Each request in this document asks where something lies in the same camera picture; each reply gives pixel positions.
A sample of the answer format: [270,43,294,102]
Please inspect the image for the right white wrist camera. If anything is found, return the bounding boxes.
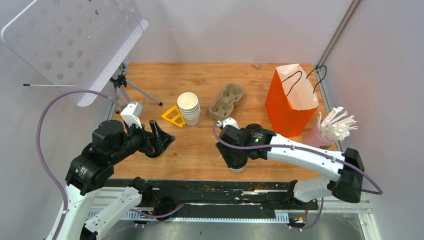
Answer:
[215,117,240,130]

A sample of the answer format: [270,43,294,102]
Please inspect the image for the white tripod stand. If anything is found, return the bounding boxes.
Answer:
[109,73,163,106]

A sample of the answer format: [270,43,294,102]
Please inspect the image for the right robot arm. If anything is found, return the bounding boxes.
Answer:
[215,121,364,209]

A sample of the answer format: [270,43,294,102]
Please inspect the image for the stacked pulp cup carriers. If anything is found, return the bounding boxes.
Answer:
[208,83,244,121]

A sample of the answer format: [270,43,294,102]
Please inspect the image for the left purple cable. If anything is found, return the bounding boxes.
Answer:
[35,90,125,240]

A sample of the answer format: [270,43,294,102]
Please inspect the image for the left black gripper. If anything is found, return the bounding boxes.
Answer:
[110,118,177,163]

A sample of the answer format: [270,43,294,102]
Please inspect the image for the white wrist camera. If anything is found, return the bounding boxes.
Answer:
[215,117,240,130]
[120,101,144,129]

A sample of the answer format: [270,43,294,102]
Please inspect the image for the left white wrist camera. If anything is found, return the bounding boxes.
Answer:
[120,101,144,129]

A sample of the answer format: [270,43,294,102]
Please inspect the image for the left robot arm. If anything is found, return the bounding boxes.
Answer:
[47,120,176,240]

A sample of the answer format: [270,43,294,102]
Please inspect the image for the yellow plastic triangle holder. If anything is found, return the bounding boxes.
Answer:
[161,105,186,128]

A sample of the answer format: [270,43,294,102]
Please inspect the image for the stack of white paper cups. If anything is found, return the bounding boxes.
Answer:
[177,92,201,128]

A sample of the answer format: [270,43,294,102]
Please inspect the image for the orange paper bag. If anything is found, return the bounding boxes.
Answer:
[265,64,319,138]

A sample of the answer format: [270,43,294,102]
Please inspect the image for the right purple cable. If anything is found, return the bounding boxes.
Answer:
[211,121,383,196]

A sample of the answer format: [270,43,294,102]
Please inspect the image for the clear perforated acrylic panel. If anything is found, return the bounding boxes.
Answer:
[0,0,149,107]

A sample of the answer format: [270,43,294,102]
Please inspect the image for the purple cable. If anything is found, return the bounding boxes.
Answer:
[35,90,125,240]
[211,121,383,196]

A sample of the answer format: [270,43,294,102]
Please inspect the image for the pink cup of wrapped straws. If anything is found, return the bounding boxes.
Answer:
[303,106,359,150]

